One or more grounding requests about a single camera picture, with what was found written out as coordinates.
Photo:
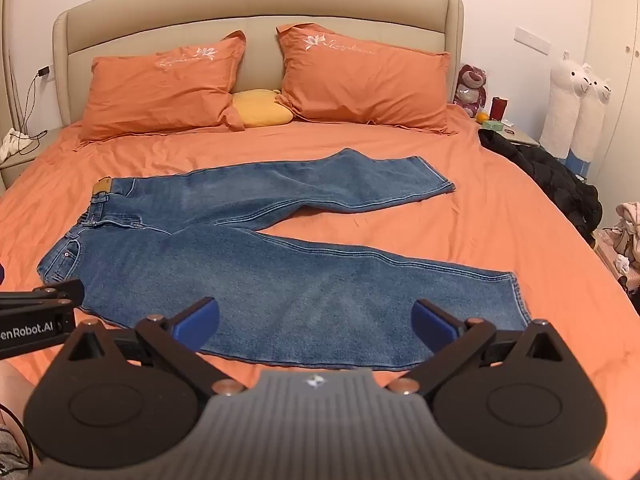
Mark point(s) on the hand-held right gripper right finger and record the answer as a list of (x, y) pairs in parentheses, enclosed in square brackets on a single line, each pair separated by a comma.
[(432, 322)]

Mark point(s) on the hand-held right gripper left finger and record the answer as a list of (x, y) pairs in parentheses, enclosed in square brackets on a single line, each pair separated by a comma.
[(197, 321)]

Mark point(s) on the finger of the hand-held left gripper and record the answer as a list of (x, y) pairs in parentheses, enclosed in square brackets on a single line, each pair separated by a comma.
[(62, 291), (45, 305)]

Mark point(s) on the blue denim pants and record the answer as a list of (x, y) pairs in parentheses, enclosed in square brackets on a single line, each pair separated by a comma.
[(300, 280)]

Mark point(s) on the bed with orange sheet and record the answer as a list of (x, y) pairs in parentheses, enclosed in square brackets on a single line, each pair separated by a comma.
[(500, 240)]

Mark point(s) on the grey knit cloth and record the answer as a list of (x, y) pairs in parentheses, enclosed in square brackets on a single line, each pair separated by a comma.
[(10, 452)]

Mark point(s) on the grey nightstand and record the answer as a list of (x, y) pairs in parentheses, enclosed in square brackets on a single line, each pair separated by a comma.
[(30, 162)]

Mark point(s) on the white crumpled cloth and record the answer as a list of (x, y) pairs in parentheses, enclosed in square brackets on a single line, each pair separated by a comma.
[(12, 145)]

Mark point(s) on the black jacket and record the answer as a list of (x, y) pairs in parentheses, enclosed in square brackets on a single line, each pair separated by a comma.
[(550, 175)]

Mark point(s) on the small green box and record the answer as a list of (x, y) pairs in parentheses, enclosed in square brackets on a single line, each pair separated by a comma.
[(493, 125)]

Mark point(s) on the beige nightstand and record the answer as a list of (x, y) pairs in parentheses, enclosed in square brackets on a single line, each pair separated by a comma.
[(522, 136)]

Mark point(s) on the pile of light clothes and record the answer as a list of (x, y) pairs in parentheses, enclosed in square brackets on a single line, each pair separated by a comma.
[(625, 240)]

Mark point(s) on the orange fruit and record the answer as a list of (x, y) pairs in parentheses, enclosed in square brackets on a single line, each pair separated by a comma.
[(482, 118)]

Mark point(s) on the small yellow pillow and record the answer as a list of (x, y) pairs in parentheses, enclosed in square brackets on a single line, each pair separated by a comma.
[(260, 107)]

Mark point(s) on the orange embroidered pillow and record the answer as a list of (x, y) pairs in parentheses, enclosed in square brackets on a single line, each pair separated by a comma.
[(160, 90), (360, 80)]

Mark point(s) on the pink plush bear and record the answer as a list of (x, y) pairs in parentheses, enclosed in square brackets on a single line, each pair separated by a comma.
[(470, 82)]

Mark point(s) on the white alpaca plush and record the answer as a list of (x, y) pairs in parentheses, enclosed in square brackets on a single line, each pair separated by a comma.
[(592, 120), (560, 110)]

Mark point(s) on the white wardrobe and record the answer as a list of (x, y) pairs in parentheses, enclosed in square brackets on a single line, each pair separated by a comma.
[(617, 85)]

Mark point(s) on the white wall switch plate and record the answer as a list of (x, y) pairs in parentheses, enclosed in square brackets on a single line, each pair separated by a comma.
[(533, 40)]

